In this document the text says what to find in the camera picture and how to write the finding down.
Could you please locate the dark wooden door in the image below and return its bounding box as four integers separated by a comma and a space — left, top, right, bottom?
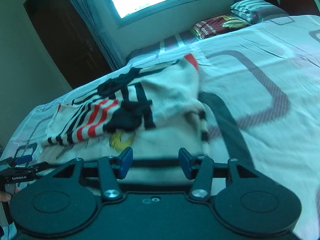
24, 0, 111, 88

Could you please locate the white patterned bed sheet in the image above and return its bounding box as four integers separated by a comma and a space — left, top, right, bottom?
1, 15, 319, 239

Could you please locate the white red black striped sweater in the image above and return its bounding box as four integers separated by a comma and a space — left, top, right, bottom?
39, 54, 209, 164

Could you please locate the striped mattress cover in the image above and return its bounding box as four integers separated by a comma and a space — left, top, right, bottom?
127, 30, 200, 61

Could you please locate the red yellow folded blanket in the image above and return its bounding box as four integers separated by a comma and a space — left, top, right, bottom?
191, 14, 251, 40

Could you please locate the person's left hand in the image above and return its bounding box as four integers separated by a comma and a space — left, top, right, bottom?
0, 187, 20, 202

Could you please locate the grey blue curtain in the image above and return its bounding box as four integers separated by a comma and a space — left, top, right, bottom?
69, 0, 126, 71

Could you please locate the grey striped pillow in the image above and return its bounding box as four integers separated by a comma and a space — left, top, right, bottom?
230, 0, 289, 24

